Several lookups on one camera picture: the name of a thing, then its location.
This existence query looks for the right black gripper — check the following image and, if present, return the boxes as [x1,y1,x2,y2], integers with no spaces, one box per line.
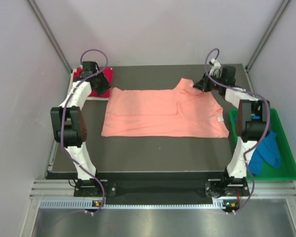
[192,72,223,93]

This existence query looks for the salmon pink t shirt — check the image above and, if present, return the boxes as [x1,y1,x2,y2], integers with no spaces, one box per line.
[101,78,229,138]

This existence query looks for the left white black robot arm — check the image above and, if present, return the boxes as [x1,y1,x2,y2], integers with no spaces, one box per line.
[50,72,111,196]

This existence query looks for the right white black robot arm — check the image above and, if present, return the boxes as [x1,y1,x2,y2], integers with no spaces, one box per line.
[193,72,271,196]

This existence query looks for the folded red t shirt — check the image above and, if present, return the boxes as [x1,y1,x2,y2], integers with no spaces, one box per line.
[72,68,113,100]

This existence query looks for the blue t shirt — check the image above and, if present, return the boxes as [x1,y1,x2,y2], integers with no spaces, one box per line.
[233,116,281,176]

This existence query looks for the green plastic bin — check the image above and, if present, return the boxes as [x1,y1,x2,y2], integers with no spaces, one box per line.
[226,109,296,181]

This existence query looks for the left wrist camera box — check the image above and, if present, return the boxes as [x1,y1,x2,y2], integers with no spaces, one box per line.
[80,61,98,78]

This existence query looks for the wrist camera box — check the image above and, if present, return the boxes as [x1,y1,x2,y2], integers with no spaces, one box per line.
[221,66,236,87]
[80,61,98,78]

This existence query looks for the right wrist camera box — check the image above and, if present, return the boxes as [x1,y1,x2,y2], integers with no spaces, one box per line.
[221,66,236,87]

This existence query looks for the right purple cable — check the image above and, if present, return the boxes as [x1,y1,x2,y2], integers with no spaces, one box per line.
[205,48,272,214]

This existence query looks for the purple cable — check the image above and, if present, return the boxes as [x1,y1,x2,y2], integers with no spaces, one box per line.
[205,48,272,214]
[60,48,109,215]

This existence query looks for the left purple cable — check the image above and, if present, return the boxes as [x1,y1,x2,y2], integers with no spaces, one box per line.
[60,48,109,215]

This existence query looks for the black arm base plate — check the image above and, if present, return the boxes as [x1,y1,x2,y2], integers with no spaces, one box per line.
[74,172,250,198]

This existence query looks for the left aluminium frame post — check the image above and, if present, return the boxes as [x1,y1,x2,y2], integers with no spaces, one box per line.
[25,0,72,73]

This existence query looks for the aluminium frame post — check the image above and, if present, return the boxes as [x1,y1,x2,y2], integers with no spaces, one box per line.
[25,0,72,73]
[244,0,291,73]

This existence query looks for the right aluminium frame post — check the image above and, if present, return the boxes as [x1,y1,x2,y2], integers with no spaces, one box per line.
[244,0,291,73]

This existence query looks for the slotted grey cable duct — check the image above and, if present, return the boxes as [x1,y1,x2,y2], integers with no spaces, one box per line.
[39,199,236,210]

